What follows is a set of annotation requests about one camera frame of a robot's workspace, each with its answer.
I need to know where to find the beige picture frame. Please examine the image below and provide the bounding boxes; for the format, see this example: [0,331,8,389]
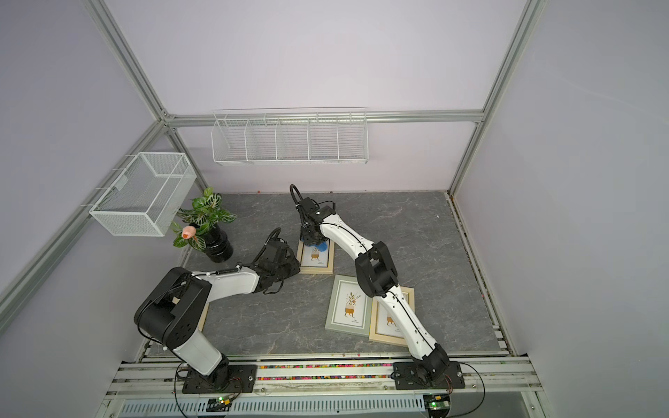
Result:
[297,240,335,274]

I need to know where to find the blue microfibre cloth black trim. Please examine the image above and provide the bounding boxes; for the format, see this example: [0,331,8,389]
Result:
[315,240,329,253]

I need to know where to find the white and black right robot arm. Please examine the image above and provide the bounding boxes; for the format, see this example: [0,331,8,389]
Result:
[293,195,451,387]

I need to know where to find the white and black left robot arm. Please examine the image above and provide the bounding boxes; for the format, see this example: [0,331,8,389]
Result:
[133,237,300,386]

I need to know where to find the black glossy plant vase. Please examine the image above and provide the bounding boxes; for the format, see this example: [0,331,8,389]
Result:
[201,224,233,263]

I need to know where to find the green artificial plant pink flower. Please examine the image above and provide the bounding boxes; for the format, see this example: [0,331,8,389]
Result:
[171,187,237,252]

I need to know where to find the left electronics board green led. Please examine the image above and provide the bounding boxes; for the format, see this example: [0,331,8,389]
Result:
[206,397,233,413]

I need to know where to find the electronics board green led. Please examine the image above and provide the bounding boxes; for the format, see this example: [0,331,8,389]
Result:
[423,394,451,416]
[206,397,233,413]

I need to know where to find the right electronics board green led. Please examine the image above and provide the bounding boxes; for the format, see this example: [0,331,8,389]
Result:
[423,394,451,416]

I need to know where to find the long white wire shelf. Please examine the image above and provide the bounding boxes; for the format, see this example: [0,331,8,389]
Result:
[211,107,369,165]

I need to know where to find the green-grey picture frame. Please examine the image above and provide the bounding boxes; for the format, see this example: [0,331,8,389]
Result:
[325,274,373,337]

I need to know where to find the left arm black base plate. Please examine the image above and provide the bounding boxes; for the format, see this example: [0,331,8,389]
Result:
[181,364,258,395]

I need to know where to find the light wood picture frame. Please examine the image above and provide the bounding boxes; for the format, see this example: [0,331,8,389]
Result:
[369,300,408,347]

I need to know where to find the white wire basket left wall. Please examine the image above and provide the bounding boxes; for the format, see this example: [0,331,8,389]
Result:
[89,152,196,237]

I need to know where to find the white vented cable duct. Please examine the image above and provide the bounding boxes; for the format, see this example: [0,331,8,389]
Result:
[118,395,426,417]

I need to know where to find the aluminium mounting rail front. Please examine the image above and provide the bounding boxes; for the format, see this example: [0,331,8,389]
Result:
[106,354,544,399]

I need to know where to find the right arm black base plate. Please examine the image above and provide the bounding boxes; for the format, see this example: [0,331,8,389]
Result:
[390,362,465,390]

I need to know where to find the aluminium cage frame profiles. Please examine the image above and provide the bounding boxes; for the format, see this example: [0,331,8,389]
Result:
[1,1,545,333]

